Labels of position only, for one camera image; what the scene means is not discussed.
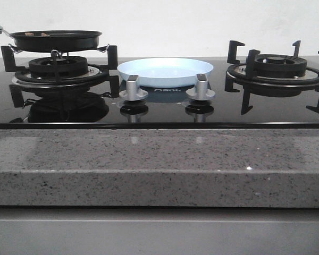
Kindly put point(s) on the light blue plate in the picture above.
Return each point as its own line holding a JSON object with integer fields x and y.
{"x": 165, "y": 72}

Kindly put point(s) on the black frying pan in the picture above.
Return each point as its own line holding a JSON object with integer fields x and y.
{"x": 61, "y": 40}

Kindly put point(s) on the brown meat slices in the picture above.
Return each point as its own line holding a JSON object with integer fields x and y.
{"x": 36, "y": 34}

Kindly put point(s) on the left silver stove knob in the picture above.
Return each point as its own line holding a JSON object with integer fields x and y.
{"x": 133, "y": 91}

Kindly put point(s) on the silver stove knob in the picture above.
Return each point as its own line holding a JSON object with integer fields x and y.
{"x": 133, "y": 91}
{"x": 200, "y": 91}

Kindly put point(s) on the right silver stove knob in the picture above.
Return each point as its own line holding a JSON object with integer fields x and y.
{"x": 200, "y": 91}

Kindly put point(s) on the left gas burner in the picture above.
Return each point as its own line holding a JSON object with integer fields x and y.
{"x": 67, "y": 71}

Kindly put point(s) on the gas burner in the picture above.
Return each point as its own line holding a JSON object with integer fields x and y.
{"x": 272, "y": 70}
{"x": 67, "y": 71}

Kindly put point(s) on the right black pan support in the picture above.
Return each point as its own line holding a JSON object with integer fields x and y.
{"x": 250, "y": 63}

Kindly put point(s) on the black pan support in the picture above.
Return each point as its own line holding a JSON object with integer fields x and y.
{"x": 10, "y": 65}
{"x": 250, "y": 63}

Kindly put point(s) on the right gas burner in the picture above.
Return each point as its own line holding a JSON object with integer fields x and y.
{"x": 272, "y": 70}

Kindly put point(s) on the left black pan support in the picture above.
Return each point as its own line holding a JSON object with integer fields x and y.
{"x": 10, "y": 65}

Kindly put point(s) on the black glass cooktop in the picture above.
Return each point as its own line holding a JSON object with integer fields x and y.
{"x": 236, "y": 105}

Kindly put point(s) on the grey cabinet front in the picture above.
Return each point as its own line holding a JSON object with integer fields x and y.
{"x": 158, "y": 231}

